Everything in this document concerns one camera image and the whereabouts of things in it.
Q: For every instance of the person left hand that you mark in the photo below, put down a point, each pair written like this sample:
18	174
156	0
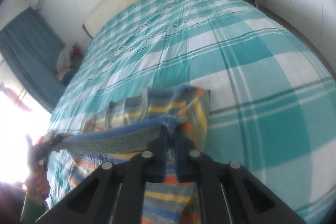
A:
37	185

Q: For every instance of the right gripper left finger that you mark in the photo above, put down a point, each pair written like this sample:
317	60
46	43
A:
113	193

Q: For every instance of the blue curtain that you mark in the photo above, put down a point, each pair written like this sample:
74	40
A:
31	49

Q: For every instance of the teal plaid bedspread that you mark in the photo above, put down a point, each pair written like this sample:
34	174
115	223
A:
272	102

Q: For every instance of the pile of clothes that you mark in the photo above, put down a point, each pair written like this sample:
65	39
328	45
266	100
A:
68	63

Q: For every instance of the striped knit sweater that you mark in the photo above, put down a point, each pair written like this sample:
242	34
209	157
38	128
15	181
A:
120	131

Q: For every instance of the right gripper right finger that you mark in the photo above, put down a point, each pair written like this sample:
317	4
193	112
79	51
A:
228	193

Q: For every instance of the green sleeved forearm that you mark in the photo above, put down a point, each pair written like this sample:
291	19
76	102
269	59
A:
32	211

